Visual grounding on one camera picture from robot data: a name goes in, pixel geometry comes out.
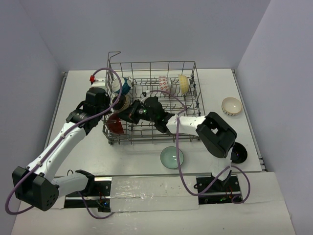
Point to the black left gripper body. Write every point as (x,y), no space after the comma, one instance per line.
(107,89)

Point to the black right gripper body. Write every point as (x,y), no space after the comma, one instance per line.
(140,112)

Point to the brown rimmed cream bowl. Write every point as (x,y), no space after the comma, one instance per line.
(123,103)

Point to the white ceramic bowl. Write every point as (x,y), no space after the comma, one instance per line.
(114,124)

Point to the dark teal white bowl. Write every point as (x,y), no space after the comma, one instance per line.
(125,88)

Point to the blue inside red patterned bowl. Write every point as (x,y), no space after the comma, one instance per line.
(165,85)

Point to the yellow dotted bowl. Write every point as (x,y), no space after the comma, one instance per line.
(184,83)

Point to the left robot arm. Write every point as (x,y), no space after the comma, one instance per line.
(36,184)

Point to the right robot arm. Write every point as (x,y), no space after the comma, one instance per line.
(217,136)

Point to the light green ceramic bowl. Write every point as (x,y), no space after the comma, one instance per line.
(168,157)

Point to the white bowl orange rim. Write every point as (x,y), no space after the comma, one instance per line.
(231,106)

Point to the black ceramic bowl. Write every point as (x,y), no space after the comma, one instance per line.
(238,154)

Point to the grey wire dish rack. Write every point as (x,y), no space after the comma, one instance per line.
(158,89)

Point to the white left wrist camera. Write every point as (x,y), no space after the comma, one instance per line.
(99,82)

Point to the aluminium mounting rail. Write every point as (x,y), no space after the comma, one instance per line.
(151,176)

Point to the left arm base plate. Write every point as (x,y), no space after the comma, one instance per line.
(98,198)

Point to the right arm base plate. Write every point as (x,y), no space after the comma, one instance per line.
(218,193)

